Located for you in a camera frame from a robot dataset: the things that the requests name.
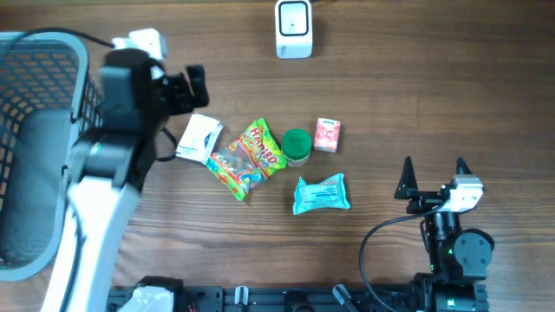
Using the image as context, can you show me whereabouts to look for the white blue paper box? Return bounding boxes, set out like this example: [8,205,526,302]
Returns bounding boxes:
[175,114,224,165]

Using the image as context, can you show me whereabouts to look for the teal wet wipes pack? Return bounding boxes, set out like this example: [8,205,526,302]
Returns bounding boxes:
[292,173,350,215]

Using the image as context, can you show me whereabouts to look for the pink tissue pack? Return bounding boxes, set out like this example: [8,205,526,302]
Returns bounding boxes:
[314,118,341,153]

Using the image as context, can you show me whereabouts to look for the Haribo gummy worms bag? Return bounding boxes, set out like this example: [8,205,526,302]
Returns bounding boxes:
[206,118,287,200]

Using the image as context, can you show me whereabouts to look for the green lid jar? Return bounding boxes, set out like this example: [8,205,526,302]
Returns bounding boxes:
[281,128,312,167]

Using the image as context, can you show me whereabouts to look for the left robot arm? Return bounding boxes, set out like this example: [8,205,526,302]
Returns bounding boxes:
[42,49,209,311]

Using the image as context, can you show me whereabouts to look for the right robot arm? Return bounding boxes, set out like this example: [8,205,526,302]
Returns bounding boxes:
[394,157,495,312]

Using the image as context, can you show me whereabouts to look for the white barcode scanner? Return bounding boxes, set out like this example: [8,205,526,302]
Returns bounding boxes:
[274,0,313,59]

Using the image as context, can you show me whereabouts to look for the grey plastic mesh basket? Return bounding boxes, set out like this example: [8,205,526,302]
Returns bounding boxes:
[1,32,102,282]

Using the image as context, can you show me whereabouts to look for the black left camera cable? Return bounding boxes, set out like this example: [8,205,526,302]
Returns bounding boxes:
[8,27,179,162]

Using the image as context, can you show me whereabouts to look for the black camera cable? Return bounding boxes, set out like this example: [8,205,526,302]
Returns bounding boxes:
[8,27,179,162]
[358,198,450,312]

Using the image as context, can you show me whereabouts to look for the black right camera cable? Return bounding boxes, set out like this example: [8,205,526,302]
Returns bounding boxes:
[358,198,450,312]

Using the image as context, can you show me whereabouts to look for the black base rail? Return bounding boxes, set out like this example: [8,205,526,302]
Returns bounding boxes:
[106,276,490,312]

